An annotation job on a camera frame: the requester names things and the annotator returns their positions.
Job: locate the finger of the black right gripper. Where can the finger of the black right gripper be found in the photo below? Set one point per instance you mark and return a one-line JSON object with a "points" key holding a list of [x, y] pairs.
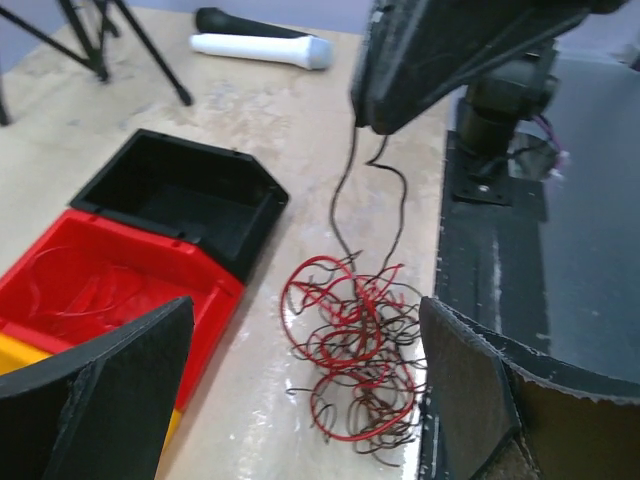
{"points": [[413, 53]]}

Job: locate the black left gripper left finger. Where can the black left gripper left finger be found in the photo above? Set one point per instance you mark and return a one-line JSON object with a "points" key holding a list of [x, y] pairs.
{"points": [[115, 395]]}

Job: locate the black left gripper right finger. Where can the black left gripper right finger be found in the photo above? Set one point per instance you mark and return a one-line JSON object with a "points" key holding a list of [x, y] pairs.
{"points": [[508, 411]]}

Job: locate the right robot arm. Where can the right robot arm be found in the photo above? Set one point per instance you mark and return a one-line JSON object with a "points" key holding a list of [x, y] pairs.
{"points": [[501, 97]]}

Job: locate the yellow plastic bin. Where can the yellow plastic bin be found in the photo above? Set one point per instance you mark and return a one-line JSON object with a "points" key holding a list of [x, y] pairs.
{"points": [[30, 355]]}

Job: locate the red plastic bin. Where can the red plastic bin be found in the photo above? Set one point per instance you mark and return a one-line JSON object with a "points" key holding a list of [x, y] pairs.
{"points": [[85, 276]]}

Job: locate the black plastic bin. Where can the black plastic bin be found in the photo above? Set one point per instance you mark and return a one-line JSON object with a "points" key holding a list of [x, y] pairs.
{"points": [[222, 201]]}

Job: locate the black music stand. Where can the black music stand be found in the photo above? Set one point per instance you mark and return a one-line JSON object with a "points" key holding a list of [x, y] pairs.
{"points": [[94, 59]]}

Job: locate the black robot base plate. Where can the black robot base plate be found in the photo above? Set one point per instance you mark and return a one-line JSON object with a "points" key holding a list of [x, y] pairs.
{"points": [[489, 265]]}

